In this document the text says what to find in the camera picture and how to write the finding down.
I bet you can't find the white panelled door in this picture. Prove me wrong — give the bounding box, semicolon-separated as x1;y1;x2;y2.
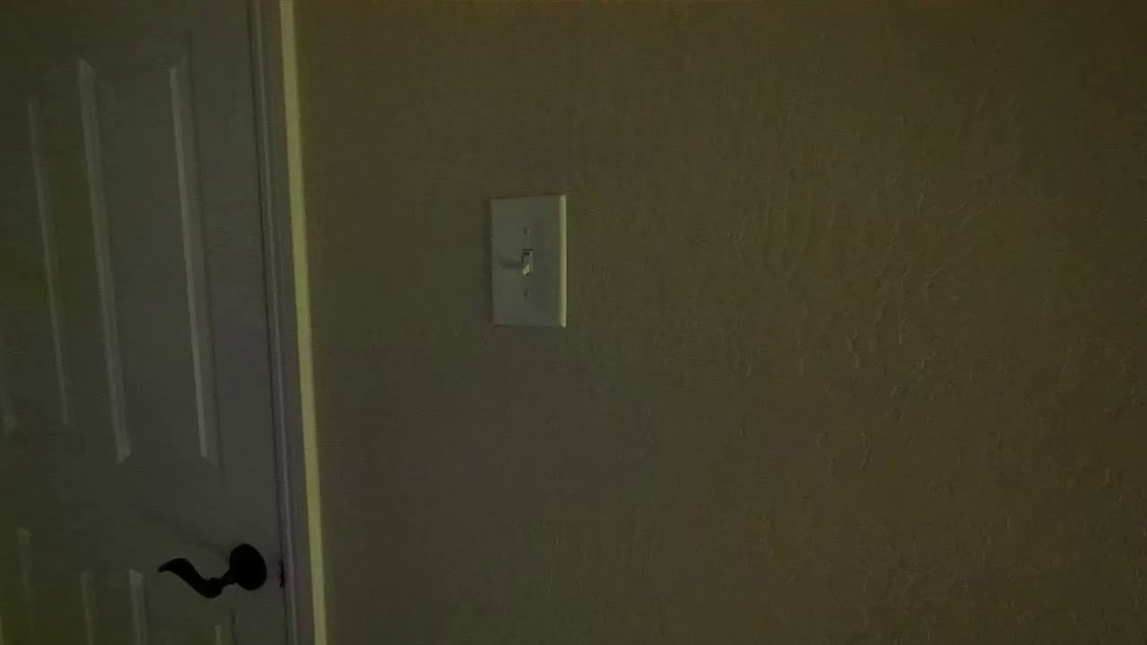
0;0;296;645

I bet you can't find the white light switch plate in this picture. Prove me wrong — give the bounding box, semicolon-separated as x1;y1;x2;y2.
484;191;572;334

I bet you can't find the white door frame trim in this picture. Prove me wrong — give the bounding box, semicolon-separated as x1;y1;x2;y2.
272;0;334;645

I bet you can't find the black lever door handle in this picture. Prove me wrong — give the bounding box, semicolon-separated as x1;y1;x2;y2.
159;540;272;604

